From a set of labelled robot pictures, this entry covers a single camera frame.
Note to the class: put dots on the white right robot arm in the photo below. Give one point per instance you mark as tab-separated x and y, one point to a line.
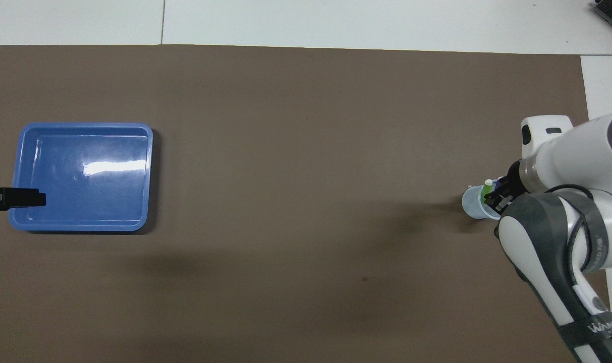
578	156

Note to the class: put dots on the blue plastic tray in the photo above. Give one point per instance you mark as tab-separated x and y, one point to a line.
84	201

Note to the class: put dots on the brown table mat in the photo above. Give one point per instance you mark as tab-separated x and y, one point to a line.
306	126

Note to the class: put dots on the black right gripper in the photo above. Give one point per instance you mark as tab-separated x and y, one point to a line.
516	180

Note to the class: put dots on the translucent plastic cup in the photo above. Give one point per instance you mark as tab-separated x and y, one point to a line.
471	204

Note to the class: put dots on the green marker pen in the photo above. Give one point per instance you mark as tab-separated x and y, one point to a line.
486	189

